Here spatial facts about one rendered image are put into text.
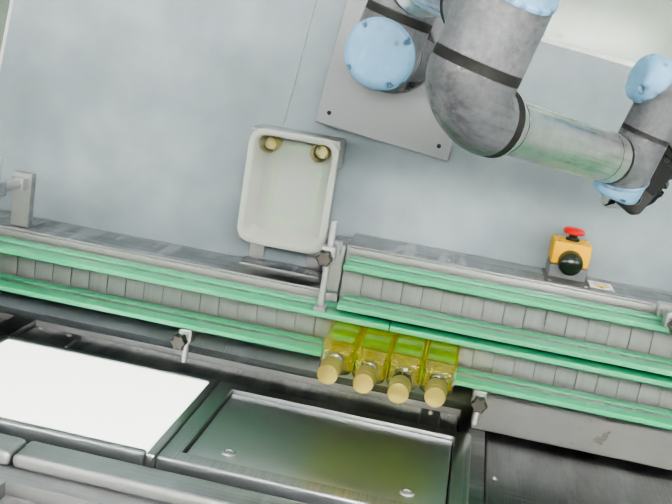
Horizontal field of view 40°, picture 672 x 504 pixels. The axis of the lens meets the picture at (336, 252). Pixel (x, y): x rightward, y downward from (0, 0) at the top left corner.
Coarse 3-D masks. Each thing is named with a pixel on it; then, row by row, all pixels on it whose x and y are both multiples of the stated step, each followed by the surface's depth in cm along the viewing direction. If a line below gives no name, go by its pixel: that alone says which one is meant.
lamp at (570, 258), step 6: (564, 252) 170; (570, 252) 169; (576, 252) 170; (558, 258) 171; (564, 258) 168; (570, 258) 168; (576, 258) 168; (558, 264) 170; (564, 264) 168; (570, 264) 168; (576, 264) 168; (582, 264) 169; (564, 270) 169; (570, 270) 168; (576, 270) 168
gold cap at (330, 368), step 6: (324, 360) 150; (330, 360) 149; (336, 360) 150; (324, 366) 147; (330, 366) 147; (336, 366) 148; (318, 372) 148; (324, 372) 147; (330, 372) 147; (336, 372) 147; (318, 378) 148; (324, 378) 148; (330, 378) 147; (336, 378) 147
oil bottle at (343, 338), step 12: (336, 324) 165; (348, 324) 166; (336, 336) 158; (348, 336) 159; (360, 336) 162; (324, 348) 155; (336, 348) 154; (348, 348) 154; (348, 360) 154; (348, 372) 156
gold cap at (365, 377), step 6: (360, 366) 151; (366, 366) 150; (360, 372) 147; (366, 372) 147; (372, 372) 149; (354, 378) 147; (360, 378) 147; (366, 378) 146; (372, 378) 147; (354, 384) 147; (360, 384) 147; (366, 384) 147; (372, 384) 146; (360, 390) 147; (366, 390) 147
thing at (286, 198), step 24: (288, 144) 181; (312, 144) 180; (264, 168) 183; (288, 168) 182; (312, 168) 181; (336, 168) 174; (264, 192) 184; (288, 192) 183; (312, 192) 182; (240, 216) 178; (264, 216) 185; (288, 216) 184; (312, 216) 183; (264, 240) 178; (288, 240) 180; (312, 240) 182
